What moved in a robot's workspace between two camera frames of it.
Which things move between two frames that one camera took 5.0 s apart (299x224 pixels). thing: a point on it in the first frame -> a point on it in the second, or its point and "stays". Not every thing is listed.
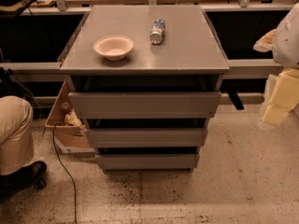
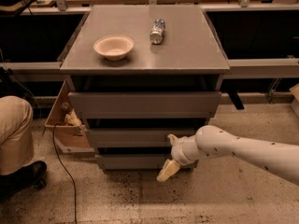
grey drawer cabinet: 149,110 stays
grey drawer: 147,137 stays
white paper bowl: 114,47 stays
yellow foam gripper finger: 264,43 -> 173,138
